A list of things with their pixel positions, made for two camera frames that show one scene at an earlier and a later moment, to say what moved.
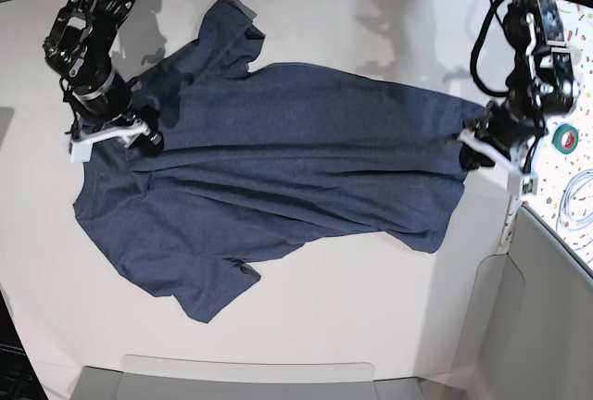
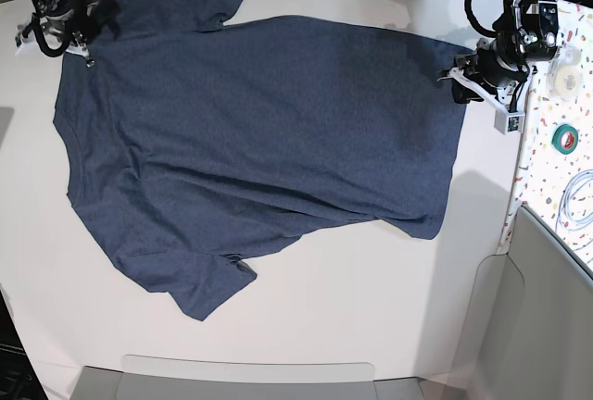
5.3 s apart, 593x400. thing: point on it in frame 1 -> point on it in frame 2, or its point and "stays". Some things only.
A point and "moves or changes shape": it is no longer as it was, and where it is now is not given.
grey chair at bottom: x=146 y=377 stays
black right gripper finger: x=471 y=159 -> x=463 y=94
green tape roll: x=565 y=139 stays
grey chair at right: x=529 y=330 stays
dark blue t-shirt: x=253 y=158 moves or changes shape
